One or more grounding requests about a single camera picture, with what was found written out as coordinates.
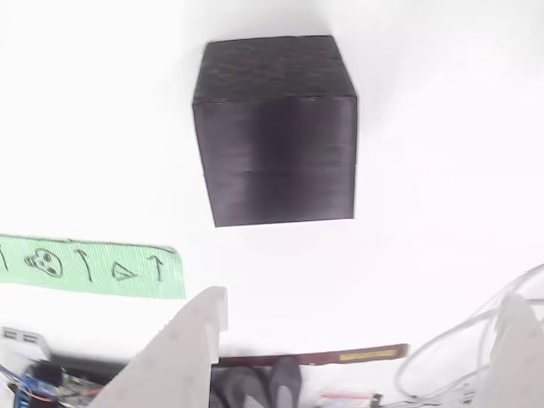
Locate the black cube with seam line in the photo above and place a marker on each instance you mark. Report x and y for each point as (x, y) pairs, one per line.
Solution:
(276, 149)

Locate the dark grey fabric object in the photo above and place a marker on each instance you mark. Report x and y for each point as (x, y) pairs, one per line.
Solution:
(255, 387)

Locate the green tape strip with markings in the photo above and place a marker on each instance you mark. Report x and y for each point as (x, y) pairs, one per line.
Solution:
(98, 272)

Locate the white usb hub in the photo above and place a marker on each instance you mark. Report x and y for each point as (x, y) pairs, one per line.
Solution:
(21, 340)

